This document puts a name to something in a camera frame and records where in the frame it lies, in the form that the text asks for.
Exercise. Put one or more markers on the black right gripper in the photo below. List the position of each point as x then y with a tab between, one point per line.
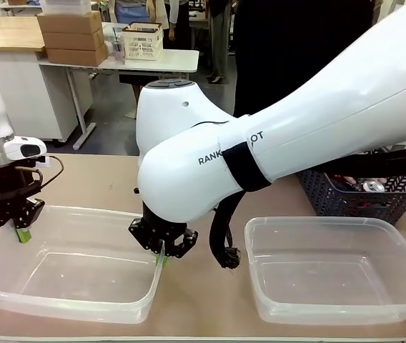
160	223

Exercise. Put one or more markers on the clear plastic container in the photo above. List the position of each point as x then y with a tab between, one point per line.
331	275
92	271

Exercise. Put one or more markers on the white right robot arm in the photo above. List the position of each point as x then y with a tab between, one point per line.
296	118

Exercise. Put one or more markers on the dark grey woven basket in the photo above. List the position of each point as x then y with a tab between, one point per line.
353	203

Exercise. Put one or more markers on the flat cardboard box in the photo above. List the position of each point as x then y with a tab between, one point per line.
74	41
76	56

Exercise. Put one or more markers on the white office table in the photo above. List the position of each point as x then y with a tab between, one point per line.
153	60

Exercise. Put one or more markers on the wooden top counter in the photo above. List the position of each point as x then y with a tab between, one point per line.
6	34

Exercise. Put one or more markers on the plastic cup with straw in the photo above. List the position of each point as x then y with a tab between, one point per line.
118	48

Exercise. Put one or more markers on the cream plastic crate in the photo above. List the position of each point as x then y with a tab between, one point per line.
142	43

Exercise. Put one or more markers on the large cardboard box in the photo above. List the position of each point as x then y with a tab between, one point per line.
70	22

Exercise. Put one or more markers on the person in grey trousers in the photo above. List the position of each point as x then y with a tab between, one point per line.
219	39

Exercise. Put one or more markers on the crushed drink can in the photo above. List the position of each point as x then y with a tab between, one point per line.
372	186

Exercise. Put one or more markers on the person in beige top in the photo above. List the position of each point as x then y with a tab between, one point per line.
162	18

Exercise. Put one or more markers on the person in black clothes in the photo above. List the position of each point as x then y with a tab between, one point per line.
281	46

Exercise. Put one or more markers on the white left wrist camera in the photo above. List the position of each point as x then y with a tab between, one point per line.
24	147

